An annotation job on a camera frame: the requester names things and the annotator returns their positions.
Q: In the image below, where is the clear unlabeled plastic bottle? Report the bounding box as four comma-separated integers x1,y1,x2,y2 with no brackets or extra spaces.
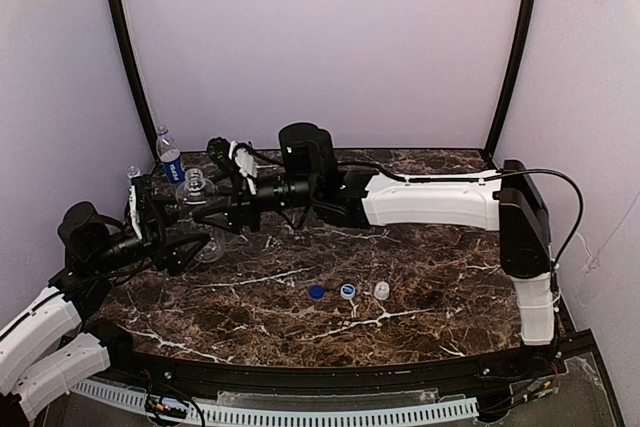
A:
175,168,225,263

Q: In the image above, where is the white cap blue label bottle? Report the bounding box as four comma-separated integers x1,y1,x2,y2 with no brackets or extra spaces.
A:
127,165,142,181

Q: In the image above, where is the blue cap pepsi bottle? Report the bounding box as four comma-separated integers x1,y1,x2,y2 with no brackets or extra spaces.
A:
156,125,185,184

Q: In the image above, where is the white bottle cap blue top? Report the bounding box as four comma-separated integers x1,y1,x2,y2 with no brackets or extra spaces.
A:
340,283,356,300

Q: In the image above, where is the clear plastic bottle cap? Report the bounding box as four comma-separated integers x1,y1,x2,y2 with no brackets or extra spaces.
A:
373,281,390,300

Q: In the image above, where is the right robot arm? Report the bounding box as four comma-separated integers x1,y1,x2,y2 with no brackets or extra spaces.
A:
193,122,562,346

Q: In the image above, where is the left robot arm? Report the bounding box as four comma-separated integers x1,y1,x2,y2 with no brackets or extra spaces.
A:
1,175,211,426

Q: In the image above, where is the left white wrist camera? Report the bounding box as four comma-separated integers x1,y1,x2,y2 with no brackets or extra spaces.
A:
128,184,143,240

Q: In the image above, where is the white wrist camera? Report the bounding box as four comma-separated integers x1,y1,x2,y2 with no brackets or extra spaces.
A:
128,184,143,240
206,137,258,180

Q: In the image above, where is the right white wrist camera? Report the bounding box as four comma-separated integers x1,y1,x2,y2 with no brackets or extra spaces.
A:
206,137,258,180

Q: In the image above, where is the white slotted cable duct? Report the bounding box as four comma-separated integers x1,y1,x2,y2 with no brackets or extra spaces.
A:
71,378,479,427

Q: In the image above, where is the left black frame post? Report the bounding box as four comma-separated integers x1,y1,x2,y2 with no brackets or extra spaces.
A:
107,0,159,163

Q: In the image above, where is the black frame post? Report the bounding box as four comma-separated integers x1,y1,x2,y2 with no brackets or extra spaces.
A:
107,0,159,163
482,0,535,164

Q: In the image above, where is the black front frame rail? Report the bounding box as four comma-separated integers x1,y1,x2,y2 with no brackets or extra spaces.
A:
92,329,601,398

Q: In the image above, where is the right black frame post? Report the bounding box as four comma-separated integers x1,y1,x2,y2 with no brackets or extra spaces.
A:
482,0,535,164

